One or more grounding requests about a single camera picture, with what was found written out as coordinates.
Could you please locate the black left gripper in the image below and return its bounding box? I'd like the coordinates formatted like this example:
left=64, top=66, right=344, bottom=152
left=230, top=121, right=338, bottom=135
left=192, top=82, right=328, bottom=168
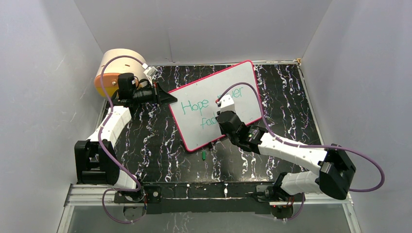
left=134, top=81, right=178, bottom=108

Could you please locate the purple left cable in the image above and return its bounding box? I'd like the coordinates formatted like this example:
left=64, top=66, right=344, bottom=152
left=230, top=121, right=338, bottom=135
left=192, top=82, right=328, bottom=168
left=98, top=55, right=145, bottom=224

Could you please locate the purple cable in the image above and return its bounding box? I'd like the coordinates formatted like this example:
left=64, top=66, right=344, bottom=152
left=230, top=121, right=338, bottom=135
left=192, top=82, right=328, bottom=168
left=98, top=55, right=145, bottom=224
left=215, top=82, right=386, bottom=193

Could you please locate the beige cylindrical drawer box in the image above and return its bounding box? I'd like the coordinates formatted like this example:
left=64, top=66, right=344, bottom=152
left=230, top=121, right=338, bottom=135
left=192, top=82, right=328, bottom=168
left=94, top=49, right=147, bottom=98

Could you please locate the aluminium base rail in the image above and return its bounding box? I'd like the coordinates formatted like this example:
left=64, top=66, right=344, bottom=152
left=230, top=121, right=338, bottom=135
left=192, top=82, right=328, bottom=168
left=58, top=182, right=361, bottom=233

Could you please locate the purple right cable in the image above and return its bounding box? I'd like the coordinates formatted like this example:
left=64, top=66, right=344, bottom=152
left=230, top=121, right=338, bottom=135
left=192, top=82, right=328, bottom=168
left=215, top=82, right=386, bottom=193

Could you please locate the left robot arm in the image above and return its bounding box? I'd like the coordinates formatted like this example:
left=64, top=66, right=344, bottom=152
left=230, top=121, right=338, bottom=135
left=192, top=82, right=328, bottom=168
left=74, top=73, right=177, bottom=202

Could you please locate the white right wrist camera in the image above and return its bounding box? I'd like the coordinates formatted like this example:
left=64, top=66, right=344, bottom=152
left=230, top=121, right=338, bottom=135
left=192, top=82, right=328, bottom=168
left=216, top=94, right=236, bottom=114

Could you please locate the pink framed whiteboard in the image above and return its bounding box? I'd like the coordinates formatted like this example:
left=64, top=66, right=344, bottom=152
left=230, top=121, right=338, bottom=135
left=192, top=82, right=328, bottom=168
left=170, top=61, right=261, bottom=151

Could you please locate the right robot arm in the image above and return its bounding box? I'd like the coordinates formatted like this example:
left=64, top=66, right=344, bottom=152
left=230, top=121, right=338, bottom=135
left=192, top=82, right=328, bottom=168
left=216, top=111, right=356, bottom=201

